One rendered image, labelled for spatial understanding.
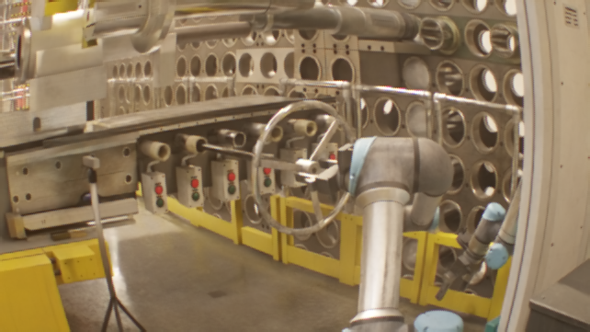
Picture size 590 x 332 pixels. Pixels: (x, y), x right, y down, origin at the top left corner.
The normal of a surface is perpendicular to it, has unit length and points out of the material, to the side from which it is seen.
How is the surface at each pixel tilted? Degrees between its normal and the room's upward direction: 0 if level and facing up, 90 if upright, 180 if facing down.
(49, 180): 90
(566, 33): 90
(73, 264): 90
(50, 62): 68
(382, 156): 52
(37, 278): 90
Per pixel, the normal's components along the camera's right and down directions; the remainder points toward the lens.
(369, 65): 0.63, 0.13
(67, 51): 0.58, -0.25
